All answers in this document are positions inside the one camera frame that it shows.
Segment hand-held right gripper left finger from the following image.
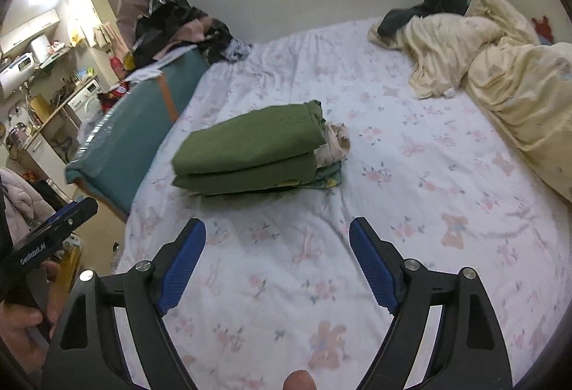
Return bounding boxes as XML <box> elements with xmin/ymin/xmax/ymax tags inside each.
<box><xmin>42</xmin><ymin>218</ymin><xmax>207</xmax><ymax>390</ymax></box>

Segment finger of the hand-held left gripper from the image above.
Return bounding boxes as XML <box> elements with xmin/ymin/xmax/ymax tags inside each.
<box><xmin>42</xmin><ymin>198</ymin><xmax>99</xmax><ymax>241</ymax></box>

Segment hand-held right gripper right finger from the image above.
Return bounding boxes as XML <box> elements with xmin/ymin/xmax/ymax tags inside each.
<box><xmin>349</xmin><ymin>217</ymin><xmax>514</xmax><ymax>390</ymax></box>

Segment green pants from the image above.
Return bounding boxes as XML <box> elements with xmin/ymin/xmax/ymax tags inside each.
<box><xmin>172</xmin><ymin>100</ymin><xmax>328</xmax><ymax>196</ymax></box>

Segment person's left hand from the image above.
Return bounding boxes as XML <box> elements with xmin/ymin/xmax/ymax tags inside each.
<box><xmin>0</xmin><ymin>260</ymin><xmax>68</xmax><ymax>373</ymax></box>

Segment person's right hand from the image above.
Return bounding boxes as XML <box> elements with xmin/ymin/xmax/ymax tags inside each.
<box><xmin>285</xmin><ymin>370</ymin><xmax>314</xmax><ymax>390</ymax></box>

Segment pink jacket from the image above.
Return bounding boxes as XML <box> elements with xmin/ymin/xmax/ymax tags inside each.
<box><xmin>0</xmin><ymin>166</ymin><xmax>56</xmax><ymax>234</ymax></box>

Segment steel pot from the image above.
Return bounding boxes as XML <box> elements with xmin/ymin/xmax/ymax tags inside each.
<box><xmin>4</xmin><ymin>122</ymin><xmax>32</xmax><ymax>153</ymax></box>

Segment white washing machine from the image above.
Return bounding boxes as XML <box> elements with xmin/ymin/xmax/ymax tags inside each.
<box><xmin>67</xmin><ymin>79</ymin><xmax>103</xmax><ymax>127</ymax></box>

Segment beige folded garment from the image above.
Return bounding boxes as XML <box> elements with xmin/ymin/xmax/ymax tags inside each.
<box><xmin>313</xmin><ymin>124</ymin><xmax>351</xmax><ymax>169</ymax></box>

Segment white water heater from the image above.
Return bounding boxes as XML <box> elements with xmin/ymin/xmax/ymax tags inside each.
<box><xmin>0</xmin><ymin>52</ymin><xmax>36</xmax><ymax>100</ymax></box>

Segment pile of mixed clothes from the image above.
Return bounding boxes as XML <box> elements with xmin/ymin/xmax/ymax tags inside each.
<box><xmin>134</xmin><ymin>3</ymin><xmax>251</xmax><ymax>69</ymax></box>

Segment cream quilt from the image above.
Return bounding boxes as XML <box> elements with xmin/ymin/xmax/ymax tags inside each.
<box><xmin>369</xmin><ymin>0</ymin><xmax>572</xmax><ymax>205</ymax></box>

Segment red toy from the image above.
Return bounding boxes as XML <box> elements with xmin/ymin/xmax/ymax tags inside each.
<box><xmin>532</xmin><ymin>16</ymin><xmax>555</xmax><ymax>42</ymax></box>

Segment white wall cupboards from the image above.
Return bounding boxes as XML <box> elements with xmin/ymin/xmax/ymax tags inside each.
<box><xmin>0</xmin><ymin>0</ymin><xmax>97</xmax><ymax>55</ymax></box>

